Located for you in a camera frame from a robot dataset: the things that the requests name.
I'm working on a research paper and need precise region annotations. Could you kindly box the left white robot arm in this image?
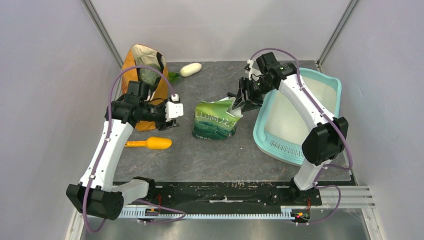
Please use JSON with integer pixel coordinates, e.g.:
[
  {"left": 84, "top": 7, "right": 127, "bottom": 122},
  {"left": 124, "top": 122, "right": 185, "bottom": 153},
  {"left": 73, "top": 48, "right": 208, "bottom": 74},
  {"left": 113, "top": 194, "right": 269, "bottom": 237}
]
[{"left": 66, "top": 81, "right": 184, "bottom": 220}]

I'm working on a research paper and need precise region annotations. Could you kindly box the green litter bag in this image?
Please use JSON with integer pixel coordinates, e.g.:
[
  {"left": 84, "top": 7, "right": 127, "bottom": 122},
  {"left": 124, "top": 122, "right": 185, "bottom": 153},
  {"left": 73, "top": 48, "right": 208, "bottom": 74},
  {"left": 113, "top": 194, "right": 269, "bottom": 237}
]
[{"left": 192, "top": 97, "right": 243, "bottom": 140}]

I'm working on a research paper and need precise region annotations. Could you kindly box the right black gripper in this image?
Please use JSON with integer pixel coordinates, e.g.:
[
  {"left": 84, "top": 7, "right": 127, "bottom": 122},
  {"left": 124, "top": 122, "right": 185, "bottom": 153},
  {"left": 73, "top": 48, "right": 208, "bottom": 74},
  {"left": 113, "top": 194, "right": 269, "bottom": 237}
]
[{"left": 232, "top": 76, "right": 275, "bottom": 113}]

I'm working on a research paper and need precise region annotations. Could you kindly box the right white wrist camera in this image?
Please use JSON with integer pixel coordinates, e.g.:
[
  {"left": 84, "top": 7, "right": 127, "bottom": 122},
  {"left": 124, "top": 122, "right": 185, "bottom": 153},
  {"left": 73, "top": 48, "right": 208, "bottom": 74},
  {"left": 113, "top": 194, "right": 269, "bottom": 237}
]
[{"left": 244, "top": 59, "right": 261, "bottom": 81}]

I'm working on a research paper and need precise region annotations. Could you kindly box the yellow plastic scoop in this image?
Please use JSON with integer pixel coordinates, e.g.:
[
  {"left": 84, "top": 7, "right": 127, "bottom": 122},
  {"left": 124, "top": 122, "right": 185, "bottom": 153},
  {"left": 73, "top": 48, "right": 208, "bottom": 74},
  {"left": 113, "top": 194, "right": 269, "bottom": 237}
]
[{"left": 124, "top": 136, "right": 173, "bottom": 150}]

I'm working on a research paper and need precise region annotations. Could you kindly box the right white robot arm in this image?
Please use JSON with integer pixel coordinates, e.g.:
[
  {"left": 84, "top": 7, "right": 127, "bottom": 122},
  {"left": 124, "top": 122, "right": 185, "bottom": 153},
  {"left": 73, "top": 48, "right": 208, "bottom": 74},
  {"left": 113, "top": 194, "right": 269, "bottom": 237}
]
[{"left": 227, "top": 51, "right": 349, "bottom": 205}]

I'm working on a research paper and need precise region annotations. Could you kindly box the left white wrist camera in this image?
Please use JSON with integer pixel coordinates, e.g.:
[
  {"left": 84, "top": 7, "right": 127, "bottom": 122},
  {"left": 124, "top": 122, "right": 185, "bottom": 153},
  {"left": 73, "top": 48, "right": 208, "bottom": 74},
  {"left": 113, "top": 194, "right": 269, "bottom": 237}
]
[{"left": 165, "top": 93, "right": 184, "bottom": 122}]

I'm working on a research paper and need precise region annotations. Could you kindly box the aluminium frame post right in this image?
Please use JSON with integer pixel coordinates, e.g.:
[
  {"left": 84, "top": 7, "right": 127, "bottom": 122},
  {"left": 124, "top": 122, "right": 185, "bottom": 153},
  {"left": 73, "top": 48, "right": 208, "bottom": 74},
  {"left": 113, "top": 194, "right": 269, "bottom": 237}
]
[{"left": 315, "top": 0, "right": 360, "bottom": 72}]

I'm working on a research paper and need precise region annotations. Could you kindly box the purple cable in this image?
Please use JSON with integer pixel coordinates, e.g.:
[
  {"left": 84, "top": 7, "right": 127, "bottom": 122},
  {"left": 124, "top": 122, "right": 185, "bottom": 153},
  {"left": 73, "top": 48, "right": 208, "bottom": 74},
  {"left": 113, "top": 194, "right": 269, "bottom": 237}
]
[
  {"left": 81, "top": 64, "right": 187, "bottom": 233},
  {"left": 249, "top": 48, "right": 354, "bottom": 226}
]

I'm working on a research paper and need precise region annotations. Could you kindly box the white oval toy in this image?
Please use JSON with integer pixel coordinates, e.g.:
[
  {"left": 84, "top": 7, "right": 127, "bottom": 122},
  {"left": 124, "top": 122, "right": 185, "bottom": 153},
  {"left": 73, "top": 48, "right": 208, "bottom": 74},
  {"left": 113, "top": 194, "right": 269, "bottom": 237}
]
[{"left": 179, "top": 62, "right": 202, "bottom": 78}]

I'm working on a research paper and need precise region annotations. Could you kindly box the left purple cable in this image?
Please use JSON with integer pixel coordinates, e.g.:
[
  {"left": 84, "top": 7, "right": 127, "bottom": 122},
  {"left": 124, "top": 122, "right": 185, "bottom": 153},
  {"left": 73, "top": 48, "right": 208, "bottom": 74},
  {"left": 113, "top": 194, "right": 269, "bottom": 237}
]
[{"left": 81, "top": 64, "right": 187, "bottom": 233}]

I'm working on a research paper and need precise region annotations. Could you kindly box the aluminium frame post left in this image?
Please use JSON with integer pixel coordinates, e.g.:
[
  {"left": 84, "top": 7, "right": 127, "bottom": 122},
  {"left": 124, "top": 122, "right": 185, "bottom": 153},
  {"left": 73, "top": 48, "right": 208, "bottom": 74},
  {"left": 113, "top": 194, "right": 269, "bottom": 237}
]
[{"left": 81, "top": 0, "right": 124, "bottom": 67}]

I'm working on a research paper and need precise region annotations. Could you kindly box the black bag clip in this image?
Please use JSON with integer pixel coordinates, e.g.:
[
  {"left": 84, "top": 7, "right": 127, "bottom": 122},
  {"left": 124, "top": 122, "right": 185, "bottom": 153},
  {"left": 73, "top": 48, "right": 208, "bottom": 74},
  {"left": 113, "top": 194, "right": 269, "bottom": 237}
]
[{"left": 227, "top": 92, "right": 237, "bottom": 98}]

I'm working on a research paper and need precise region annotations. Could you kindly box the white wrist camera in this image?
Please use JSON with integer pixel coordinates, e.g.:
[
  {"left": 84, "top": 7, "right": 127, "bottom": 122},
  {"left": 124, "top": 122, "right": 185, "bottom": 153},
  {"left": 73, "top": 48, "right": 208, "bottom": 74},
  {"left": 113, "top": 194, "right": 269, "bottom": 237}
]
[
  {"left": 165, "top": 93, "right": 184, "bottom": 122},
  {"left": 244, "top": 59, "right": 261, "bottom": 81}
]

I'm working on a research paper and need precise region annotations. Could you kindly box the teal litter box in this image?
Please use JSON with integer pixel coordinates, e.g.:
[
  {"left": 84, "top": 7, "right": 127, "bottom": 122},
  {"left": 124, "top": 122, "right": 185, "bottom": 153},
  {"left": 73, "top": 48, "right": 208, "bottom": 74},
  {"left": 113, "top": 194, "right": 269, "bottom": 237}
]
[{"left": 253, "top": 67, "right": 342, "bottom": 166}]

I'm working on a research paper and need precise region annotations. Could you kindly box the aluminium frame post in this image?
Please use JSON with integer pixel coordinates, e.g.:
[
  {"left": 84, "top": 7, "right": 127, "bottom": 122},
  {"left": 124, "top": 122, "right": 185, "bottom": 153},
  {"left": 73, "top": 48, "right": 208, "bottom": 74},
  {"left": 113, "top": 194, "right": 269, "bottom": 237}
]
[
  {"left": 315, "top": 0, "right": 360, "bottom": 72},
  {"left": 81, "top": 0, "right": 124, "bottom": 67}
]

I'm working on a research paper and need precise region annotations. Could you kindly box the brown paper grocery bag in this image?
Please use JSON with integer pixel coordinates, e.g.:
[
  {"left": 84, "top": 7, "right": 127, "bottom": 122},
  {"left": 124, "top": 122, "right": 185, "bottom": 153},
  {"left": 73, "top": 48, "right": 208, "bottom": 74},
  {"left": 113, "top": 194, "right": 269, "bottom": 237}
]
[{"left": 121, "top": 43, "right": 169, "bottom": 132}]

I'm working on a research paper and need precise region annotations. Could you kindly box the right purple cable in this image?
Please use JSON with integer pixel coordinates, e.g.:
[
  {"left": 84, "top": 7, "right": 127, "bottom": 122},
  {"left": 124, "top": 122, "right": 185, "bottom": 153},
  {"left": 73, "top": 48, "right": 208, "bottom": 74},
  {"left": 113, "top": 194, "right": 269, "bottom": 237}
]
[{"left": 249, "top": 48, "right": 354, "bottom": 226}]

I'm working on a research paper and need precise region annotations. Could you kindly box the slotted cable duct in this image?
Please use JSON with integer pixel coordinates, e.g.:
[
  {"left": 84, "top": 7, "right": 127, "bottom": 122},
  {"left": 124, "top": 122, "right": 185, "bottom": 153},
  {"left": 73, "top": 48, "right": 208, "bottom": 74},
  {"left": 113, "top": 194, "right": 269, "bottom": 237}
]
[{"left": 118, "top": 205, "right": 296, "bottom": 220}]

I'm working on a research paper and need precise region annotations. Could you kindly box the green toy in bag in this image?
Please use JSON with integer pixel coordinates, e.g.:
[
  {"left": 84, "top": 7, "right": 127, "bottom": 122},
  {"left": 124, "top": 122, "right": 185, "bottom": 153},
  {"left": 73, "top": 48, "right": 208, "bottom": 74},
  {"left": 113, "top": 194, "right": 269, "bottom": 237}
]
[{"left": 137, "top": 68, "right": 161, "bottom": 92}]

